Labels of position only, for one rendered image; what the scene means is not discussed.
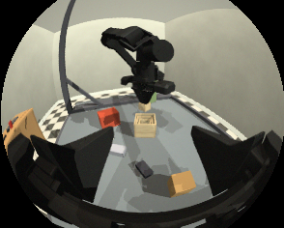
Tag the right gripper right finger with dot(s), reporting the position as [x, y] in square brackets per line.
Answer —
[221, 156]

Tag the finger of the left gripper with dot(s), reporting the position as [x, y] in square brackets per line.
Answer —
[138, 92]
[146, 96]

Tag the small white block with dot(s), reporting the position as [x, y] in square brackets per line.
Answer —
[118, 150]

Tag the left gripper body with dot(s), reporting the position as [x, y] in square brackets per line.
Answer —
[145, 71]

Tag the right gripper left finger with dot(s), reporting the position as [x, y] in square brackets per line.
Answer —
[81, 161]

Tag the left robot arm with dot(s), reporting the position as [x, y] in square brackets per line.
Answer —
[133, 39]

